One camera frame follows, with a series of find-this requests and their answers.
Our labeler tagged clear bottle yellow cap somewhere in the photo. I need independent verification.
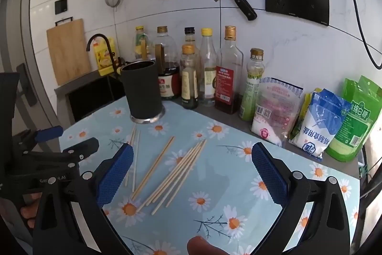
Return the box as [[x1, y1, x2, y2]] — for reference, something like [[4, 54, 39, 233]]
[[199, 27, 218, 107]]

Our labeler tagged person's right hand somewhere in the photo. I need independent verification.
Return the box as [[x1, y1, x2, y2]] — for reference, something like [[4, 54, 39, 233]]
[[187, 236, 231, 255]]

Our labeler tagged wooden cutting board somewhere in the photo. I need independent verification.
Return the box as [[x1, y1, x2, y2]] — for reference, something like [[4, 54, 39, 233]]
[[46, 16, 92, 86]]

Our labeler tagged pile of wooden chopsticks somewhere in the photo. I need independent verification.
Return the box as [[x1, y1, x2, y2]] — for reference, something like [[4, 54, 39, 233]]
[[124, 126, 208, 216]]

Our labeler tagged black sink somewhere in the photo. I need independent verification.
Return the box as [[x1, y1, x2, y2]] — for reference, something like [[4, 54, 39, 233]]
[[55, 69, 129, 124]]

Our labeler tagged yellow oil container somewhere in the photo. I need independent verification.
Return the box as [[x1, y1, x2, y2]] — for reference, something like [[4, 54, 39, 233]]
[[93, 36, 117, 76]]

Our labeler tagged tall square red label bottle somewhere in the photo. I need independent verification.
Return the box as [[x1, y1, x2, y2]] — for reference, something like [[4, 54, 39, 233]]
[[214, 26, 244, 115]]

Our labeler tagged clear bag white powder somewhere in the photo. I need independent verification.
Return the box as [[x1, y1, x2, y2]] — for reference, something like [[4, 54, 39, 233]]
[[251, 76, 304, 148]]

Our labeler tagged black cylindrical utensil holder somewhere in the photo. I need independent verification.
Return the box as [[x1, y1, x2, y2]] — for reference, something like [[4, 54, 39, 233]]
[[119, 59, 165, 125]]

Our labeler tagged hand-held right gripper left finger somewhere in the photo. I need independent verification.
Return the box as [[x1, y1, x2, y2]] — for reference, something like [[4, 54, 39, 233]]
[[32, 143, 135, 255]]

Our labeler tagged green label bottle yellow cap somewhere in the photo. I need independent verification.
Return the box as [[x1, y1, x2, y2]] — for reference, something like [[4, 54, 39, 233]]
[[133, 26, 150, 62]]

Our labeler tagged green sugar bag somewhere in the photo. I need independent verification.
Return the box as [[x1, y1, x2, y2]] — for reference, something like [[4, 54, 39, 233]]
[[325, 75, 382, 163]]

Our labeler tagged black wall switch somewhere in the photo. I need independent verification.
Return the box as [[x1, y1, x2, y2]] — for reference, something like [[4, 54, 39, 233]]
[[54, 0, 69, 15]]

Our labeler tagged small bottle orange cap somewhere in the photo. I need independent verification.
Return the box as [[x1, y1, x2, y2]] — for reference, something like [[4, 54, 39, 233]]
[[180, 44, 200, 110]]

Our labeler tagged green plastic bottle gold cap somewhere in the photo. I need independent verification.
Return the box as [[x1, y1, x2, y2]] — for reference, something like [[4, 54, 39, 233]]
[[238, 48, 265, 121]]

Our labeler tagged yellow bag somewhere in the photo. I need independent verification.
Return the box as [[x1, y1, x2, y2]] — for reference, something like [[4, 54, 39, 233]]
[[288, 88, 323, 141]]

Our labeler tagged person's left hand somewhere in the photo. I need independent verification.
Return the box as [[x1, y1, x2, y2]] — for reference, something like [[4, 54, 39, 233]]
[[19, 192, 44, 232]]

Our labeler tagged black power cable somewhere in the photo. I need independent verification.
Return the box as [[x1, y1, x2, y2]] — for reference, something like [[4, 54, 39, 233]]
[[330, 0, 382, 70]]

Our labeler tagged black cap glass bottle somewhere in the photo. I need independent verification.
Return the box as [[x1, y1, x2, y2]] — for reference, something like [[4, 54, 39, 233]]
[[183, 27, 200, 50]]

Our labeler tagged black faucet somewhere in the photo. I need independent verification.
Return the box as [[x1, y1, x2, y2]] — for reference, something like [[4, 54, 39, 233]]
[[86, 33, 121, 75]]

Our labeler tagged blue and white salt bag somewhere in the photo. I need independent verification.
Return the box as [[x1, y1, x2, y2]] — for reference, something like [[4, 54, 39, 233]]
[[288, 89, 352, 162]]

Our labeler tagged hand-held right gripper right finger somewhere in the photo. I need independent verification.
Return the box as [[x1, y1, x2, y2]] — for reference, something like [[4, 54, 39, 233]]
[[251, 141, 350, 255]]

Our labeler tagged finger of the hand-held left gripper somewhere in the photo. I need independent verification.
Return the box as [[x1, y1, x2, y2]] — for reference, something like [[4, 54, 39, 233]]
[[21, 137, 100, 169], [12, 125, 64, 146]]

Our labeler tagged large soy sauce bottle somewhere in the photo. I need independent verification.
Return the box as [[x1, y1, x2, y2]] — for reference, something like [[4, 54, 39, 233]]
[[154, 26, 181, 100]]

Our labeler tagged black wall-mounted rack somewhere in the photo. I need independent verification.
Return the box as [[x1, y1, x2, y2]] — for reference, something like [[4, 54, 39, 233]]
[[264, 0, 330, 26]]

